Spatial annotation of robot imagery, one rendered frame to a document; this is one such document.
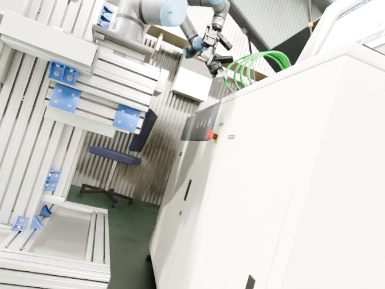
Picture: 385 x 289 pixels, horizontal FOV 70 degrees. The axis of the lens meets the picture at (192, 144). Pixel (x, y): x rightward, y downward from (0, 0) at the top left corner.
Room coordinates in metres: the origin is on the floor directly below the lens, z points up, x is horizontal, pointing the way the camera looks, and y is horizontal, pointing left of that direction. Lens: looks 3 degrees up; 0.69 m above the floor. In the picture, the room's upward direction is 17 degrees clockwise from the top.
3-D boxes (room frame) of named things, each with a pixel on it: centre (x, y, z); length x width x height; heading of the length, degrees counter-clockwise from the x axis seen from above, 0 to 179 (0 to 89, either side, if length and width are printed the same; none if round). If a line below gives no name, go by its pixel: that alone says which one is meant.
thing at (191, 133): (1.50, -0.01, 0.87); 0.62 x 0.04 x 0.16; 12
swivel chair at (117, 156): (2.99, 0.73, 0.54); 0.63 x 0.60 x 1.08; 108
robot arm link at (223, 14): (1.48, 0.06, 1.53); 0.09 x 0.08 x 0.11; 158
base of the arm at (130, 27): (1.06, 0.38, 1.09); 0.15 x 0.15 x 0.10
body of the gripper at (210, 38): (1.49, 0.07, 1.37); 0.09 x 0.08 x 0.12; 102
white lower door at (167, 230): (1.50, 0.01, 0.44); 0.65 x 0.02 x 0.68; 12
